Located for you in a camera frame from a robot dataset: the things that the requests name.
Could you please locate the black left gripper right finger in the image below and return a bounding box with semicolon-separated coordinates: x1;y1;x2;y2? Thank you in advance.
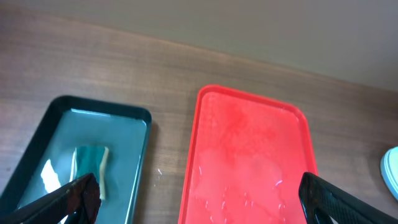
298;172;397;224

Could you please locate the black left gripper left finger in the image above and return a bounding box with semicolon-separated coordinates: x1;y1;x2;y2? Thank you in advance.
1;173;101;224

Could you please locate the green and yellow sponge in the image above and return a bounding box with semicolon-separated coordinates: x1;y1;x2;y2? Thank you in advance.
70;146;109;200

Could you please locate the light blue plate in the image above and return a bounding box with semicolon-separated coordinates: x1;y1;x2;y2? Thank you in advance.
380;147;398;200

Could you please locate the black water tray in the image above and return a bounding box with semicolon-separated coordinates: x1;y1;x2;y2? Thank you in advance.
1;96;152;223

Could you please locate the red plastic tray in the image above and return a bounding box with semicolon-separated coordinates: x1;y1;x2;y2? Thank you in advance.
178;85;318;223

